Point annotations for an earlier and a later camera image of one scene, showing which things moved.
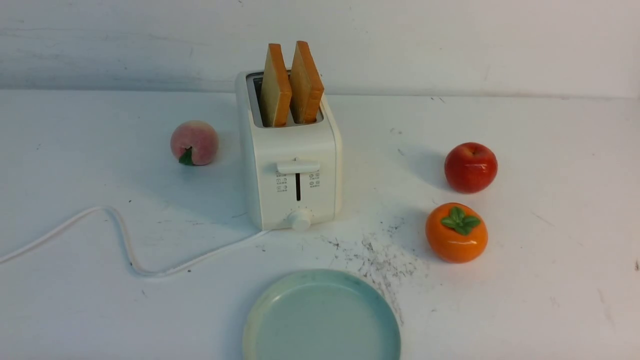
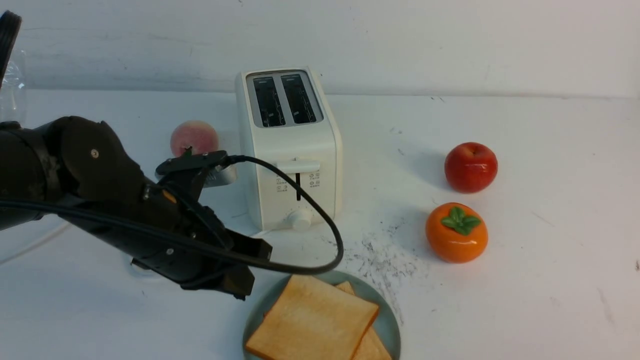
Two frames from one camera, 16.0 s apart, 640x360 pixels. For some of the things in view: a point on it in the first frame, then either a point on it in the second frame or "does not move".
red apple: x=470 y=167 does not move
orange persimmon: x=456 y=233 does not move
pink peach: x=195 y=142 does not move
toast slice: x=276 y=88 → x=314 y=319
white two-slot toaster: x=293 y=171 does not move
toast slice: x=306 y=86 → x=371 y=346
